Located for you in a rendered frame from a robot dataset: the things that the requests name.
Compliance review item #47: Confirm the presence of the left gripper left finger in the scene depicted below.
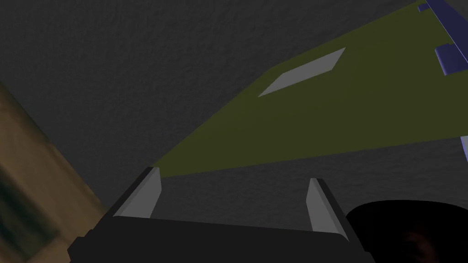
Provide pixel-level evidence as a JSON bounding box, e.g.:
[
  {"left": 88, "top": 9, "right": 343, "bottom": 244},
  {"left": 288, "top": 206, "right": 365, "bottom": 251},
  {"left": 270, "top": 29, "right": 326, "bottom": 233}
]
[{"left": 104, "top": 167, "right": 162, "bottom": 219}]

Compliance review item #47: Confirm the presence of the blue-violet frame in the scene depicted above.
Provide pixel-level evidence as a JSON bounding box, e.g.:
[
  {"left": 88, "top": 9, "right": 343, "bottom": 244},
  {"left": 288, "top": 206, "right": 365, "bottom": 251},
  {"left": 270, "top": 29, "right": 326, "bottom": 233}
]
[{"left": 416, "top": 0, "right": 468, "bottom": 77}]

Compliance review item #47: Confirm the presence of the black round shape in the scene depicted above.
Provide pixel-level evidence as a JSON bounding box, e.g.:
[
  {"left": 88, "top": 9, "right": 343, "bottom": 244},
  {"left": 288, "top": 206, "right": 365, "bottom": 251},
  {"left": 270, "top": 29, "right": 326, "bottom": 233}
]
[{"left": 345, "top": 200, "right": 468, "bottom": 263}]

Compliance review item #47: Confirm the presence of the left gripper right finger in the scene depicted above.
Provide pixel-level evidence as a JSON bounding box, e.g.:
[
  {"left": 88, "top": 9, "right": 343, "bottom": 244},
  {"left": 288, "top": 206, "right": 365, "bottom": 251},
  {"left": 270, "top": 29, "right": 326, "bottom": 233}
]
[{"left": 306, "top": 178, "right": 351, "bottom": 242}]

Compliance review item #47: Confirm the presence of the grey flat plate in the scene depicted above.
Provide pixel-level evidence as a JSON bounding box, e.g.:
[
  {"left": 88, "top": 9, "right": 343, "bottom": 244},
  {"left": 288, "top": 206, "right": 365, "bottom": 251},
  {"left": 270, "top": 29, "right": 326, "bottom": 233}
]
[{"left": 257, "top": 47, "right": 346, "bottom": 98}]

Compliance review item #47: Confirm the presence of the olive green flat panel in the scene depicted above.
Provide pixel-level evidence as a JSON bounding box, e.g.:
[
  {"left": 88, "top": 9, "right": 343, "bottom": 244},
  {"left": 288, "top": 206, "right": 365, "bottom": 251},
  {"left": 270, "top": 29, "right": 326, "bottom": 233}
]
[{"left": 151, "top": 0, "right": 468, "bottom": 179}]

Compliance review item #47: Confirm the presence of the tan wooden furniture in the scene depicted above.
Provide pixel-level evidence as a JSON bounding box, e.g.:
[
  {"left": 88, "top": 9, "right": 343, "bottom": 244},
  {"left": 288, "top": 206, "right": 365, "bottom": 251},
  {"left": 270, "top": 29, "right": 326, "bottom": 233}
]
[{"left": 0, "top": 82, "right": 106, "bottom": 263}]

